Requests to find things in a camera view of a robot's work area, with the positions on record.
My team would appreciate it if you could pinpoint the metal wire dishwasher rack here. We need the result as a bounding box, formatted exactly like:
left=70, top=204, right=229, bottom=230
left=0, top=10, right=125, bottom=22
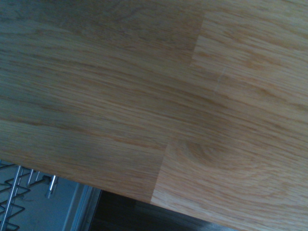
left=0, top=159, right=59, bottom=231

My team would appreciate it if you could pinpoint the built-in dishwasher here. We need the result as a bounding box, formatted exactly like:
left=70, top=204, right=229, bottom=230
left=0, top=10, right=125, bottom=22
left=0, top=158, right=102, bottom=231

